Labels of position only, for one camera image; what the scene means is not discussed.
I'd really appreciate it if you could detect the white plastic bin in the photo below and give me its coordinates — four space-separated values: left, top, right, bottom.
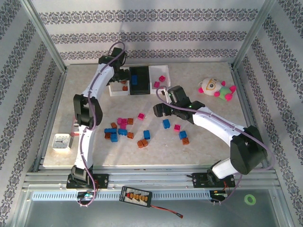
108 67 130 97
149 65 171 92

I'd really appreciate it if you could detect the black plastic bin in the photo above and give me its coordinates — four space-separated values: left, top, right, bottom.
129 66 152 96

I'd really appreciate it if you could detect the plush toy with glasses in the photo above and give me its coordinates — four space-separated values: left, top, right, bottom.
197 77 237 102

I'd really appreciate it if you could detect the black power distribution board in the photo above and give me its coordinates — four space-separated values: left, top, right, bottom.
119 186 153 209

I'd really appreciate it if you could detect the white square clock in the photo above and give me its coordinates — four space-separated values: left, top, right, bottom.
51 133 74 153

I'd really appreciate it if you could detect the small controller circuit board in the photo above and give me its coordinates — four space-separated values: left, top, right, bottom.
76 192 97 201
209 190 228 198

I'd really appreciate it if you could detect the aluminium side rail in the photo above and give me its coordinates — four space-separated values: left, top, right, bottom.
231 68 273 171
32 68 68 173

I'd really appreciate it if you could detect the aluminium front rail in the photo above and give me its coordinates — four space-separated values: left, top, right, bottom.
22 165 281 190

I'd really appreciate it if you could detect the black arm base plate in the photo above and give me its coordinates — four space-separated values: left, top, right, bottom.
190 172 236 189
66 174 109 190

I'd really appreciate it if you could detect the aluminium frame post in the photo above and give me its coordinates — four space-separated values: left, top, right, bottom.
232 0 279 70
20 0 68 71

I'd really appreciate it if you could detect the slotted grey cable duct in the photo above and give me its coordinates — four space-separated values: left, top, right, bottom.
30 191 214 201

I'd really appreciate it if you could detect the red and black wire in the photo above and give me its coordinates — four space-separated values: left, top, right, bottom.
151 204 184 218

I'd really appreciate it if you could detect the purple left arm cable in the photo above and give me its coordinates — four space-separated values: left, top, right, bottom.
75 42 126 208

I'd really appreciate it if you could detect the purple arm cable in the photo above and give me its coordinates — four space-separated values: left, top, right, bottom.
155 87 276 205
75 42 126 208

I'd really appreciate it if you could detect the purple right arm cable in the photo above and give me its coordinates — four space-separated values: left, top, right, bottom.
155 87 276 205

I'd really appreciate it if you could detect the green tape ring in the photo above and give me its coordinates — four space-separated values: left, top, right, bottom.
244 193 257 206

